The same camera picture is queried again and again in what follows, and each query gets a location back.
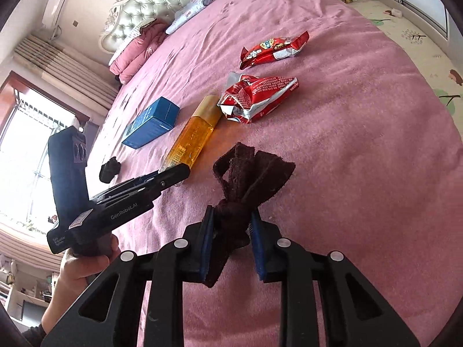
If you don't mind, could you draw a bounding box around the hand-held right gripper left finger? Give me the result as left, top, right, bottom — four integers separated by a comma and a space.
41, 205, 218, 347

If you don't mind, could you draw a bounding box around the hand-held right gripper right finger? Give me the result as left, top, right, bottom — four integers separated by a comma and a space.
251, 210, 422, 347

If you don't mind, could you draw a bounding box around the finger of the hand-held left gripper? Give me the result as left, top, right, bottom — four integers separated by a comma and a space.
119, 163, 191, 199

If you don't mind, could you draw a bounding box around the orange liquid bottle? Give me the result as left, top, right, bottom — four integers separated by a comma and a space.
159, 95, 223, 189

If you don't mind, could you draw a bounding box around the brown knit sock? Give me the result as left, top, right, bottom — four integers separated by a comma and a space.
204, 143, 296, 289

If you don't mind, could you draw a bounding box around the person's left forearm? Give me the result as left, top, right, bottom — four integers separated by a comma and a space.
20, 275, 95, 347

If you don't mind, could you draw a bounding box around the person's left hand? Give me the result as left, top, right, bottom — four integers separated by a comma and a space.
58, 236, 121, 284

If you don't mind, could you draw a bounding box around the dark brown sock ball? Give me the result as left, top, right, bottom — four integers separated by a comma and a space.
100, 157, 121, 183

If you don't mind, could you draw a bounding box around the blue cardboard box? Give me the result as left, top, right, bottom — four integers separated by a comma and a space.
122, 96, 180, 149

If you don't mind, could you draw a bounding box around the window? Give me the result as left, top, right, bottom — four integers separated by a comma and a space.
0, 80, 91, 232

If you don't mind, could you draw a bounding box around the beige curtain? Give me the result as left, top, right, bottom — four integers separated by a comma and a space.
0, 220, 63, 272
12, 34, 120, 111

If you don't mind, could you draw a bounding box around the white desk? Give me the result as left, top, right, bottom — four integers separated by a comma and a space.
0, 258, 61, 333

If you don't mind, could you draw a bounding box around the opened red snack packet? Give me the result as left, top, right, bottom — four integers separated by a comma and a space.
217, 72, 299, 124

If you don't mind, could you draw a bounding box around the folded pink quilt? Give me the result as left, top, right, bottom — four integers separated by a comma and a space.
109, 18, 168, 84

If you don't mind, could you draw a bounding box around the pink bed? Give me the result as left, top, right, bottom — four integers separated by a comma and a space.
81, 0, 458, 347

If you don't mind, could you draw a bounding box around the folded light blue blanket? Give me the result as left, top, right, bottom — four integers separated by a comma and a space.
166, 0, 219, 35

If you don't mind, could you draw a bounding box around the cartoon printed floor mat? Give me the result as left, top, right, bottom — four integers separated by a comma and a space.
347, 0, 463, 123

